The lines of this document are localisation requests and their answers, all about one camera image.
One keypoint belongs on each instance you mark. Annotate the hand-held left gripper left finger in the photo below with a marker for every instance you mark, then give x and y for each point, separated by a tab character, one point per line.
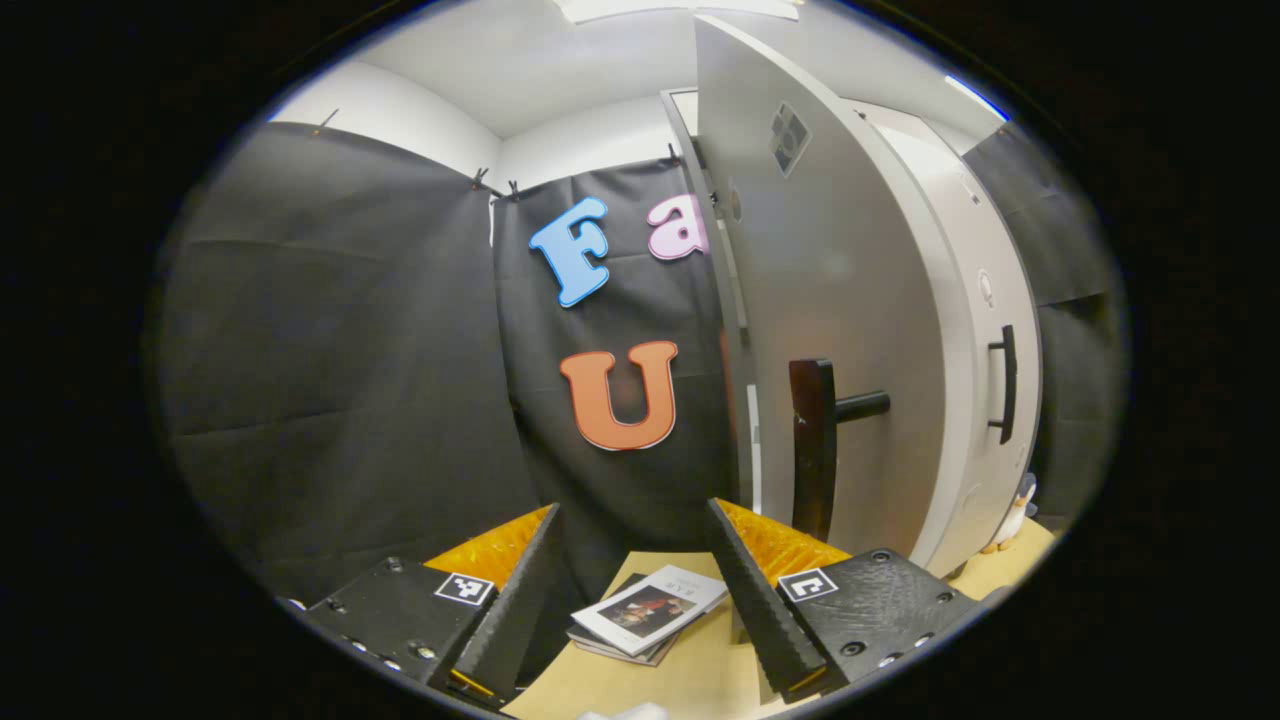
520	620

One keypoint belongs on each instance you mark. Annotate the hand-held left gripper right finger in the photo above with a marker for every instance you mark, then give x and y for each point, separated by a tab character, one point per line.
755	600

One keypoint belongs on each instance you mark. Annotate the white cabinet door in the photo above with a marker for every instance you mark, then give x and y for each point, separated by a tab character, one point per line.
850	280
1012	255

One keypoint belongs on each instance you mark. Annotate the white cabinet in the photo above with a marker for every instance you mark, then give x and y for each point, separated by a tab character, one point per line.
727	290

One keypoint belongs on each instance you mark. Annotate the white magazine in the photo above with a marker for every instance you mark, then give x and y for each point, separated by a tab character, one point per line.
650	605

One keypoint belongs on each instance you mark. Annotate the dark book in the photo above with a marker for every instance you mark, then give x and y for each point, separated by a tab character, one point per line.
625	655

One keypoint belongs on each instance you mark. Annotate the white plush toy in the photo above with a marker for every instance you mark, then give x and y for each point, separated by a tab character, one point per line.
1015	515

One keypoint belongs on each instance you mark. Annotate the ceiling light panel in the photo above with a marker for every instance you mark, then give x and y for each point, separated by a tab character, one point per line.
680	8

